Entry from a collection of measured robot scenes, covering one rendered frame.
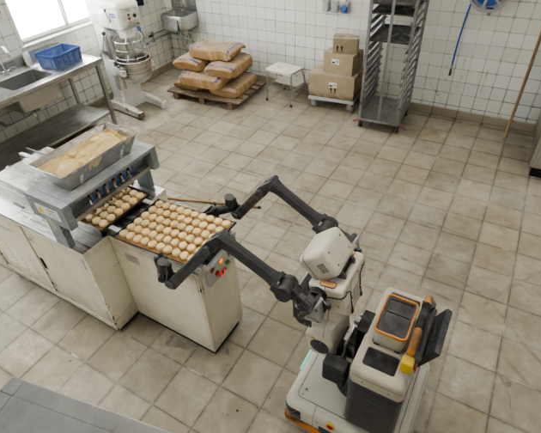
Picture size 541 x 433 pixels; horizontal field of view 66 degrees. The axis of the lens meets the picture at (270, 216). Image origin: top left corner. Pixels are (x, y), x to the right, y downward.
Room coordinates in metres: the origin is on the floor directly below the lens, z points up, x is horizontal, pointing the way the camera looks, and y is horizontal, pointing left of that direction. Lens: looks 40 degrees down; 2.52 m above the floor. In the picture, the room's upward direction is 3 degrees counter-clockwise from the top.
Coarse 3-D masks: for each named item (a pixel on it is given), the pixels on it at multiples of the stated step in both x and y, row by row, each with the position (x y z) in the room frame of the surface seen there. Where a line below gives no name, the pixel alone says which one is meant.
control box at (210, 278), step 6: (222, 252) 1.70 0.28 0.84; (216, 258) 1.65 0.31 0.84; (222, 258) 1.67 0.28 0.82; (228, 258) 1.72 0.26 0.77; (210, 264) 1.61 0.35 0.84; (216, 264) 1.63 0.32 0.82; (222, 264) 1.67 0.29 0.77; (228, 264) 1.71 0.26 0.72; (210, 270) 1.58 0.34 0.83; (216, 270) 1.62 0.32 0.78; (222, 270) 1.66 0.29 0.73; (204, 276) 1.57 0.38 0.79; (210, 276) 1.57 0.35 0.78; (216, 276) 1.61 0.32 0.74; (210, 282) 1.57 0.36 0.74
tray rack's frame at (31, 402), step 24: (24, 384) 0.40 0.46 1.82; (0, 408) 0.35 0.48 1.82; (24, 408) 0.35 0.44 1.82; (48, 408) 0.35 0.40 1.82; (72, 408) 0.35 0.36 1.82; (96, 408) 0.34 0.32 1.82; (0, 432) 0.31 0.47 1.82; (24, 432) 0.31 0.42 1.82; (48, 432) 0.31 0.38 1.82; (72, 432) 0.31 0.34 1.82; (96, 432) 0.30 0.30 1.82; (120, 432) 0.30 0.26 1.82; (144, 432) 0.30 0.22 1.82; (168, 432) 0.30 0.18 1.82
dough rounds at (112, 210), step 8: (120, 192) 2.22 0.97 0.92; (128, 192) 2.23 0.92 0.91; (136, 192) 2.21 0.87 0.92; (112, 200) 2.14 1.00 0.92; (120, 200) 2.13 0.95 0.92; (128, 200) 2.15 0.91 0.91; (136, 200) 2.13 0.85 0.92; (104, 208) 2.07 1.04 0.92; (112, 208) 2.06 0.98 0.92; (120, 208) 2.08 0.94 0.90; (128, 208) 2.07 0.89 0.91; (88, 216) 1.98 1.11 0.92; (96, 216) 2.01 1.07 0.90; (104, 216) 1.99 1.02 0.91; (112, 216) 1.97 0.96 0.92; (96, 224) 1.93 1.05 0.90; (104, 224) 1.91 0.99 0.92
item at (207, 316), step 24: (120, 264) 1.90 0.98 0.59; (144, 264) 1.76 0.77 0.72; (144, 288) 1.81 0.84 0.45; (192, 288) 1.56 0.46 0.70; (216, 288) 1.64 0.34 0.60; (144, 312) 1.86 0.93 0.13; (168, 312) 1.72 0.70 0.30; (192, 312) 1.59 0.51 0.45; (216, 312) 1.61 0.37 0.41; (240, 312) 1.80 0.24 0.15; (192, 336) 1.63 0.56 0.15; (216, 336) 1.57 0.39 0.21
